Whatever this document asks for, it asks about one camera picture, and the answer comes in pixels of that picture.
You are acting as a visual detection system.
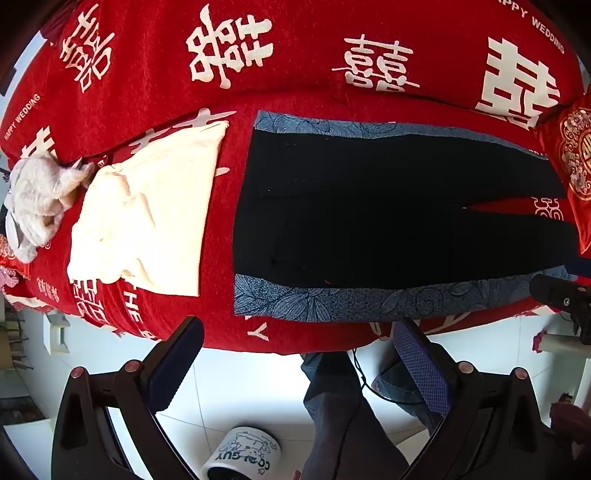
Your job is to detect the black cable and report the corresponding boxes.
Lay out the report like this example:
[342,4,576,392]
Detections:
[351,348,430,407]

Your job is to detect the red printed quilt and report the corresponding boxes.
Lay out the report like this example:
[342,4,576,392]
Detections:
[0,0,585,155]

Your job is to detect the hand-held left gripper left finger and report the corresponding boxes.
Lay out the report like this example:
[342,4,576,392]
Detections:
[51,316,205,480]

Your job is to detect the white crumpled fuzzy garment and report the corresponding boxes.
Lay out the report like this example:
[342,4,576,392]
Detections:
[7,154,95,264]

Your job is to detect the person's leg in jeans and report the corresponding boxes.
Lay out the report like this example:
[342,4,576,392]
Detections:
[372,360,444,435]
[300,353,411,480]

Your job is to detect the red gold embroidered pillow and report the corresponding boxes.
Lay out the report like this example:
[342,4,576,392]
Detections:
[531,92,591,259]

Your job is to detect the cream cloth garment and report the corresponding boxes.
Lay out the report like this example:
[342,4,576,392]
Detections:
[67,121,230,297]

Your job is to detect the white printed slipper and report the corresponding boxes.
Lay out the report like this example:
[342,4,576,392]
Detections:
[201,425,282,480]

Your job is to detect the black pants with blue trim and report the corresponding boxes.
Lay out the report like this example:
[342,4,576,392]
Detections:
[233,110,581,322]

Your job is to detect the red printed bed sheet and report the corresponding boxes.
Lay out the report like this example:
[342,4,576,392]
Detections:
[0,85,583,356]

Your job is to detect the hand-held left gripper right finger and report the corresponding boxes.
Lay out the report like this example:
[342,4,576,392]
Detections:
[394,318,559,480]

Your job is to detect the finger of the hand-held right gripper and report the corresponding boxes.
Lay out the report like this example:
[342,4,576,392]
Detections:
[529,273,591,320]

